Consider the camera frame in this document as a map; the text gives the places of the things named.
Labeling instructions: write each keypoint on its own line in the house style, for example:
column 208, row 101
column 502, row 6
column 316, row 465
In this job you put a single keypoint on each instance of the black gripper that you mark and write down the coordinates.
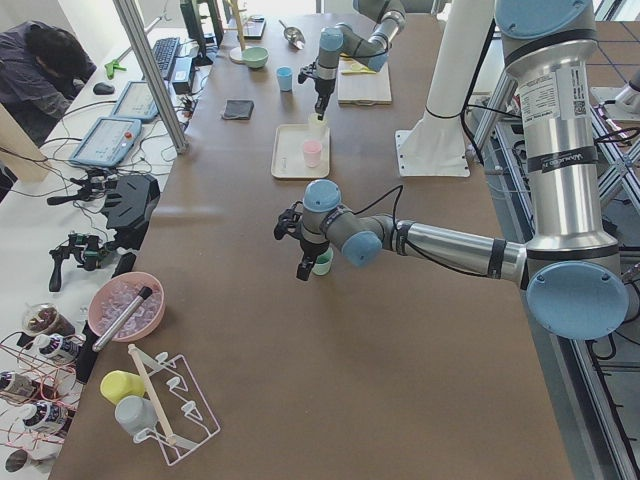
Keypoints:
column 323, row 88
column 311, row 246

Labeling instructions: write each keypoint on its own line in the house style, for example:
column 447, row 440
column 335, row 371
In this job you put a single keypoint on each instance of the cream yellow cup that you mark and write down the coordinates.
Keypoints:
column 317, row 127

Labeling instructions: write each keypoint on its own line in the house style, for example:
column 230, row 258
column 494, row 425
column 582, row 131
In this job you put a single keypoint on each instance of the green cup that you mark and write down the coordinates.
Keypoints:
column 323, row 263

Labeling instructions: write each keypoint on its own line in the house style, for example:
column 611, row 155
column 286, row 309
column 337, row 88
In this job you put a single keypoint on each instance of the pink cup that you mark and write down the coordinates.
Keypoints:
column 312, row 151

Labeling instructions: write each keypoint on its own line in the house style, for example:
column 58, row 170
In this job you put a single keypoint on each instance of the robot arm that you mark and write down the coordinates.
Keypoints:
column 390, row 20
column 510, row 81

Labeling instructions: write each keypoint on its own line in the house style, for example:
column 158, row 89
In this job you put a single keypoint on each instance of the cream rabbit tray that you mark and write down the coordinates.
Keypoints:
column 287, row 158

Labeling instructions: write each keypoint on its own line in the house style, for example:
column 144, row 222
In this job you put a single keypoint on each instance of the blue cup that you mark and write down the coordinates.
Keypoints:
column 284, row 76

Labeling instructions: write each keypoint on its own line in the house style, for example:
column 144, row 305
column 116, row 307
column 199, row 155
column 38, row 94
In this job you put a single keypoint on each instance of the wooden cutting board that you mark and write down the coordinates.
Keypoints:
column 365, row 90

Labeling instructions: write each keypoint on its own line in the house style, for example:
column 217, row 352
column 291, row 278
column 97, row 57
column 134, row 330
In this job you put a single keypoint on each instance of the yellow plastic knife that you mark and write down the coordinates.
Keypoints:
column 358, row 71

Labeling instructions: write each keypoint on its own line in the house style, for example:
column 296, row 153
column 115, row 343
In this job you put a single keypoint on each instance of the metal ice scoop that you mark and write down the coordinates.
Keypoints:
column 293, row 35

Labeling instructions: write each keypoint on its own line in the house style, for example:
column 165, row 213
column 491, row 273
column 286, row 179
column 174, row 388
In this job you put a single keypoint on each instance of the grey folded cloth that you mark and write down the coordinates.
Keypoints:
column 237, row 109

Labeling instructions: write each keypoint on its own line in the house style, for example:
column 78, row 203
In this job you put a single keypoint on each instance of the green bowl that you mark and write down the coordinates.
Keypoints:
column 255, row 57

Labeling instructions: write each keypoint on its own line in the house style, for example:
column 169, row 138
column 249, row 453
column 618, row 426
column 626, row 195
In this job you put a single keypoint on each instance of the wooden cup stand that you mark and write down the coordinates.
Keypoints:
column 236, row 55

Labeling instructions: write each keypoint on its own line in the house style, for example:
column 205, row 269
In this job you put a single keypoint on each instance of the black monitor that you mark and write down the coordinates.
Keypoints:
column 207, row 50

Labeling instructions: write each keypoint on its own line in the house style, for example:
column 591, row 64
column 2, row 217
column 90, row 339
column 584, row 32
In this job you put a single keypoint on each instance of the black keyboard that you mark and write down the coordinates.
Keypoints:
column 164, row 52

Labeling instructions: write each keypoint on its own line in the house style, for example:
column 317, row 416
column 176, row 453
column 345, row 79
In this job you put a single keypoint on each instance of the blue teach pendant far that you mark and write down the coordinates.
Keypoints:
column 136, row 102

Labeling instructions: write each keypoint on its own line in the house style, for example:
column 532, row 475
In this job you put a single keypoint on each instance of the blue teach pendant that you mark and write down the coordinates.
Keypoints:
column 107, row 143
column 136, row 102

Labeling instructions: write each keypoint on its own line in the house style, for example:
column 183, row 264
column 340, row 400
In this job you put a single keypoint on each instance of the metal ice tongs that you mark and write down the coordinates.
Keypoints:
column 144, row 293

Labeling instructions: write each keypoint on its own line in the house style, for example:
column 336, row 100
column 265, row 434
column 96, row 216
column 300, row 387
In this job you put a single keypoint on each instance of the blue teach pendant near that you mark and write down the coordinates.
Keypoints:
column 107, row 143

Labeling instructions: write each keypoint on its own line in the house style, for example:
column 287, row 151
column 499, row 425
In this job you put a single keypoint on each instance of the yellow cup on rack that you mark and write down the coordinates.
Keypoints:
column 119, row 384

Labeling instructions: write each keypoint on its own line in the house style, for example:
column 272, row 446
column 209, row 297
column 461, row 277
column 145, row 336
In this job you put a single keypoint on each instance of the grey cup on rack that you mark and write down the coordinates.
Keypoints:
column 135, row 414

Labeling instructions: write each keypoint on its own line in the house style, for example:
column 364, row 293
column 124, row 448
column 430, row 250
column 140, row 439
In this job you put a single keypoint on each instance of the seated person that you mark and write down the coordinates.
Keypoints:
column 43, row 68

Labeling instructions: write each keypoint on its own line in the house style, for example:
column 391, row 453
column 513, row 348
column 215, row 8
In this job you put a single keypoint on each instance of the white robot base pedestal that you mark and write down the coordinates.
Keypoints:
column 435, row 146

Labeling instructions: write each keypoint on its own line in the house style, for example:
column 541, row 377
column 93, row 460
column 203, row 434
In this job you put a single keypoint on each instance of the white wire cup rack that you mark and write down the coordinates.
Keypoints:
column 186, row 421

